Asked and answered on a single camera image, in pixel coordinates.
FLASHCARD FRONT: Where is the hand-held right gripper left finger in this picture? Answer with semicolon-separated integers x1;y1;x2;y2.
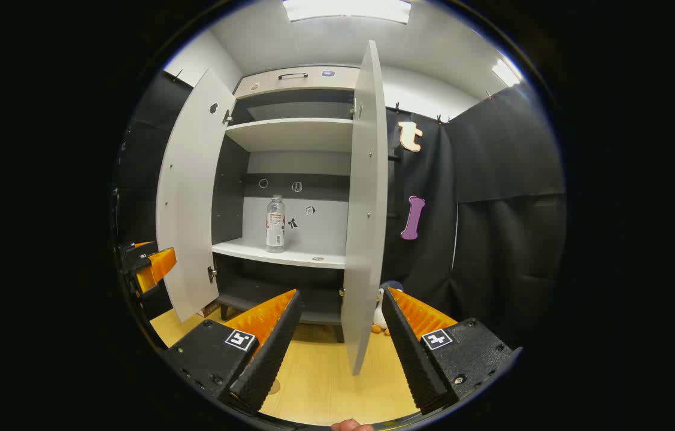
161;289;304;417

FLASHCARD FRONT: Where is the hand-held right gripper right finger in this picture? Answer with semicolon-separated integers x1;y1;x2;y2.
380;286;523;417

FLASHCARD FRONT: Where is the white cabinet door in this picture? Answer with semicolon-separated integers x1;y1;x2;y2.
340;40;389;377
155;68;237;324

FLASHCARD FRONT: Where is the clear plastic bottle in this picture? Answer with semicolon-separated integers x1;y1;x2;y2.
265;194;286;254

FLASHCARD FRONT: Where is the white and grey cabinet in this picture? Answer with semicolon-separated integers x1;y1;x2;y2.
211;65;401;343

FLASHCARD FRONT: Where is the white cabinet drawer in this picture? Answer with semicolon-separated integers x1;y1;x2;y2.
234;65;362;99

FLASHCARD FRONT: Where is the penguin plush toy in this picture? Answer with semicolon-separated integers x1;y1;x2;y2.
372;280;404;335

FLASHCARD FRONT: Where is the black backdrop cloth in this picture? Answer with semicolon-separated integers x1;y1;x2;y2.
113;69;568;354

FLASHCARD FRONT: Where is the small ceiling light panel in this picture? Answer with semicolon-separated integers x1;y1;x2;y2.
491;57;522;87

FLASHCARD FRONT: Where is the long ceiling light panel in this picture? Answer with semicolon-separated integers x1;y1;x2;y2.
282;0;413;25

